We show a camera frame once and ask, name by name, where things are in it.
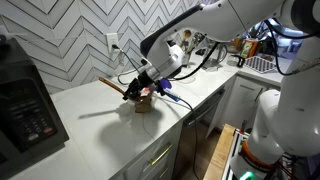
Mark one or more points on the glass pitcher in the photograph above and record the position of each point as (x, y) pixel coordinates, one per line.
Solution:
(216, 57)

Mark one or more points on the wooden board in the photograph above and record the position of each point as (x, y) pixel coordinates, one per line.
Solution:
(219, 158)

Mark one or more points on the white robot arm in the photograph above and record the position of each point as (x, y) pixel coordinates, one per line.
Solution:
(287, 120)

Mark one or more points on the white wall power outlet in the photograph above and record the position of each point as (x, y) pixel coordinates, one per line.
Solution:
(112, 39)

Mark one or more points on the steel utensil pot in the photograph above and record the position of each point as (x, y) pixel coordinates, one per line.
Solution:
(186, 59)

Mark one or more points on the blue toothpaste tube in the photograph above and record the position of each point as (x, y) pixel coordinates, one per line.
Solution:
(175, 98)

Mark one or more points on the patterned black white mat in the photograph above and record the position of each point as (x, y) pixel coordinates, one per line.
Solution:
(259, 64)

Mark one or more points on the slotted wooden spatula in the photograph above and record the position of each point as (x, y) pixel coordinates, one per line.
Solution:
(143, 105)

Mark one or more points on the gold drawer handle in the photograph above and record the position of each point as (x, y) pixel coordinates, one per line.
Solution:
(160, 153)

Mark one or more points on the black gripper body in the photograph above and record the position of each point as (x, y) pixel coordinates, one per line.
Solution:
(147, 77)

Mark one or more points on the black microwave oven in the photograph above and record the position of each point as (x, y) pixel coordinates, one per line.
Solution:
(30, 127)

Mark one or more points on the long wooden spoon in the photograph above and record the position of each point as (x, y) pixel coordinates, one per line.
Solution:
(112, 85)

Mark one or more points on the green orange box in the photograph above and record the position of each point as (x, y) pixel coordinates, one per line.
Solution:
(249, 48)

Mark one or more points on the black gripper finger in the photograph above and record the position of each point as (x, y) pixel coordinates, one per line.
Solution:
(134, 93)
(134, 83)

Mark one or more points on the small clear round container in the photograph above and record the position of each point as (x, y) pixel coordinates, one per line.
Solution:
(148, 92)

